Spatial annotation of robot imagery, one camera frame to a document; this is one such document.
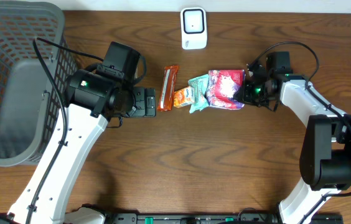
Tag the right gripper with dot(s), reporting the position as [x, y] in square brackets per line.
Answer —
[247, 86]

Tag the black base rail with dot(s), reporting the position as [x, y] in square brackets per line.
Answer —
[132, 218]

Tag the small orange packet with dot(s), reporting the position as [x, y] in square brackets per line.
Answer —
[184, 97]

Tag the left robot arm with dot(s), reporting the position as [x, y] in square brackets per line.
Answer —
[92, 99]

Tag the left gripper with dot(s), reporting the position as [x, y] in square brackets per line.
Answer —
[146, 101]

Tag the green wipes packet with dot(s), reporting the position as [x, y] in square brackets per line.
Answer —
[200, 85]

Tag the grey plastic basket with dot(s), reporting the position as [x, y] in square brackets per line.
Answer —
[33, 59]

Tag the purple red snack pack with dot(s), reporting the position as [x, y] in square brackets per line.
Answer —
[222, 86]

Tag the orange snack bar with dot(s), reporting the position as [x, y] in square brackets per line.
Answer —
[166, 99]

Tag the white barcode scanner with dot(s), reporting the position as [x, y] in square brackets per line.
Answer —
[193, 22]

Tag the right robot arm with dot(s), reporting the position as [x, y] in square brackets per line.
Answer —
[325, 160]

